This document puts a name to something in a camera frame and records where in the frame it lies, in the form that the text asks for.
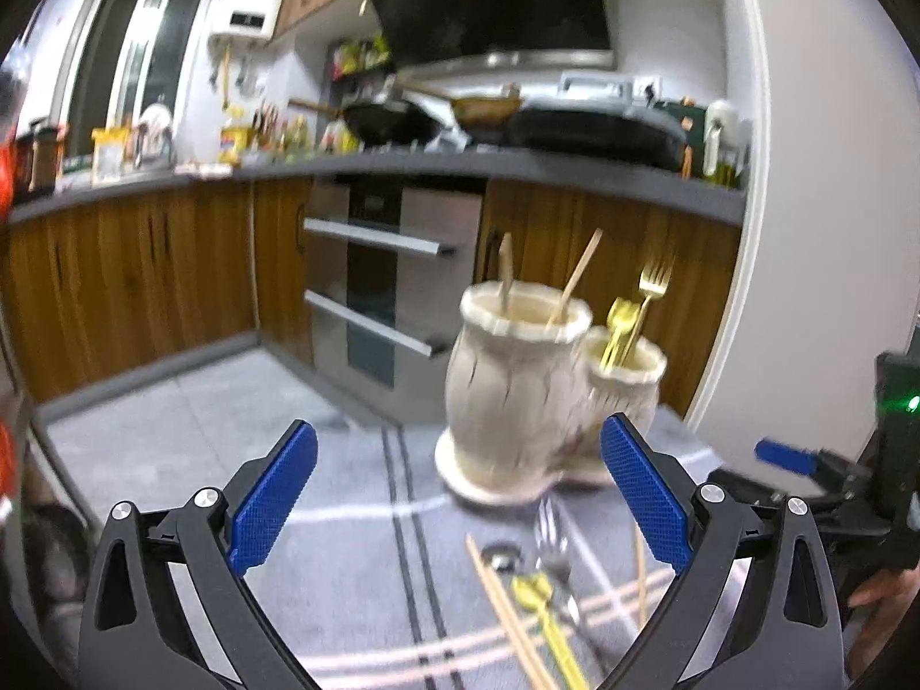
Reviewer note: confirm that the white oil dispenser bottle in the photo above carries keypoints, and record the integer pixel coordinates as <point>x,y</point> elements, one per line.
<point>720,143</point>

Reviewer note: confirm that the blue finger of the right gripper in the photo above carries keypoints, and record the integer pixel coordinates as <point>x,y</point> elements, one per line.
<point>746,491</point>
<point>794,460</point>

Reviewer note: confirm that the gold spoon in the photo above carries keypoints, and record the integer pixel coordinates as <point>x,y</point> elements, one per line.
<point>621,321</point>

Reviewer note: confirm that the silver fork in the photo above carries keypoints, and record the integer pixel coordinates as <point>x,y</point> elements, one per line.
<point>553,560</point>

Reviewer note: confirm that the cream ceramic utensil holder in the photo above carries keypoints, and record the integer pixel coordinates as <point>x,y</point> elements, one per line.
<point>525,398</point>

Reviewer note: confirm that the stainless steel oven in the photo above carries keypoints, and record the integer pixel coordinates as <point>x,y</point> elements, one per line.
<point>388,259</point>

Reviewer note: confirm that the gold fork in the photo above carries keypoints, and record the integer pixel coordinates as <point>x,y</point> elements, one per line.
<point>653,285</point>

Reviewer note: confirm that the black range hood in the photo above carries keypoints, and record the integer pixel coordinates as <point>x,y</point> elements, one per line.
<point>423,33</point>

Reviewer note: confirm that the grey striped table cloth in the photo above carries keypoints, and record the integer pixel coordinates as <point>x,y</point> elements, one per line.
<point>371,586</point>

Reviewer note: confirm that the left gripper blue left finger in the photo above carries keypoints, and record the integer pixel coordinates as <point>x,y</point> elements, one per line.
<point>134,633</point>

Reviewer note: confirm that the black wok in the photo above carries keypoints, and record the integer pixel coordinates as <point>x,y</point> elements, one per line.
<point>380,121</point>

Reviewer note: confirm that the wooden chopstick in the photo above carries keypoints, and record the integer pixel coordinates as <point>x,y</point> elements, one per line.
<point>507,624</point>
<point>641,575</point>
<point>517,631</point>
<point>561,309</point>

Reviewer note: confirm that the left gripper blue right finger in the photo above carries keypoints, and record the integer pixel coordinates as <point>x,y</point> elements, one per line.
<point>787,631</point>

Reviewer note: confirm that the green kitchen appliance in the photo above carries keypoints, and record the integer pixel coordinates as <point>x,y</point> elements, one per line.
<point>692,119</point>

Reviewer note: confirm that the yellow oil bottle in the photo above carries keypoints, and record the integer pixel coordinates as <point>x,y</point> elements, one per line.
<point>235,136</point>

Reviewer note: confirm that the silver flower spoon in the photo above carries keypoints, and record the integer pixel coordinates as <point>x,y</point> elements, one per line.
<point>504,557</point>

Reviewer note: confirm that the red plastic bag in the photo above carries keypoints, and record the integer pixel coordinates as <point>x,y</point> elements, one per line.
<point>8,162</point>

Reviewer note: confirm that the person right hand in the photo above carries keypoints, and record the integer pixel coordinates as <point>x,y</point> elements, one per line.
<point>889,593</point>

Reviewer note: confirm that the yellow plastic fork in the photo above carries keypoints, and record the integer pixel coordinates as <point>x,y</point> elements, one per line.
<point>535,593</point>

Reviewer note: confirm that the black electric griddle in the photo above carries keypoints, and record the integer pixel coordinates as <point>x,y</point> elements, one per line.
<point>607,129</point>

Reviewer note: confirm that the grey kitchen countertop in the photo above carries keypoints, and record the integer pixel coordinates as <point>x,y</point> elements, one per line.
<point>601,177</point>

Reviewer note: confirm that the yellow food package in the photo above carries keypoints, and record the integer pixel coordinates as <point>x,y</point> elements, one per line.
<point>109,154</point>

